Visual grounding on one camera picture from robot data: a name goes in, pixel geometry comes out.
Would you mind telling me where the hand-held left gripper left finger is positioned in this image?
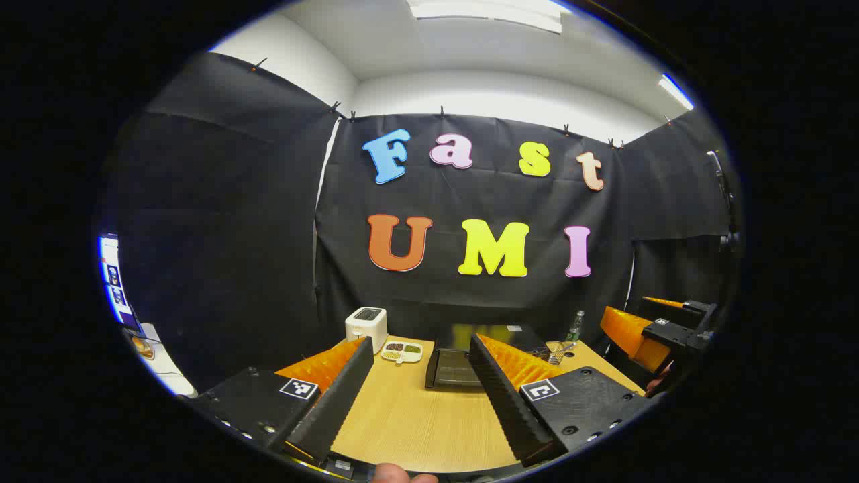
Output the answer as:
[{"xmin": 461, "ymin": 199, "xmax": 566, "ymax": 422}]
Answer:
[{"xmin": 176, "ymin": 335, "xmax": 375, "ymax": 470}]

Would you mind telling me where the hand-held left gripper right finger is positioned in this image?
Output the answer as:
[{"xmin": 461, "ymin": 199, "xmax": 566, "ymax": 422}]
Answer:
[{"xmin": 468, "ymin": 333, "xmax": 657, "ymax": 468}]

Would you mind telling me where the black electric oven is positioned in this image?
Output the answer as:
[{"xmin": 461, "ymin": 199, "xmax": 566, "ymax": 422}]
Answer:
[{"xmin": 424, "ymin": 323, "xmax": 561, "ymax": 392}]

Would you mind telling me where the white toaster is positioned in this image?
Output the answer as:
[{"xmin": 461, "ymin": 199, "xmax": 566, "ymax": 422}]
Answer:
[{"xmin": 345, "ymin": 307, "xmax": 389, "ymax": 354}]

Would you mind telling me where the white divided snack plate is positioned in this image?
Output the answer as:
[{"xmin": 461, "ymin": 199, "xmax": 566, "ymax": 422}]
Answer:
[{"xmin": 381, "ymin": 341, "xmax": 424, "ymax": 365}]

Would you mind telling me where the black stand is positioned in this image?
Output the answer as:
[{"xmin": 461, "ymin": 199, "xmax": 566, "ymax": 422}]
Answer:
[{"xmin": 705, "ymin": 150, "xmax": 742, "ymax": 256}]

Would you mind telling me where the white desk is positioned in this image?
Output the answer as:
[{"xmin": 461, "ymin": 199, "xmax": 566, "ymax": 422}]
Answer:
[{"xmin": 124, "ymin": 322, "xmax": 199, "ymax": 398}]

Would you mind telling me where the ceiling light panel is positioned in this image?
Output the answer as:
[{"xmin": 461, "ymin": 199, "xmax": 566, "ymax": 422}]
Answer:
[
  {"xmin": 406, "ymin": 0, "xmax": 563, "ymax": 34},
  {"xmin": 658, "ymin": 72, "xmax": 695, "ymax": 111}
]

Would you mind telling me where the computer monitor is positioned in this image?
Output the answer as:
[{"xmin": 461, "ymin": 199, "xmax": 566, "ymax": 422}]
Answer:
[{"xmin": 98, "ymin": 233, "xmax": 143, "ymax": 333}]

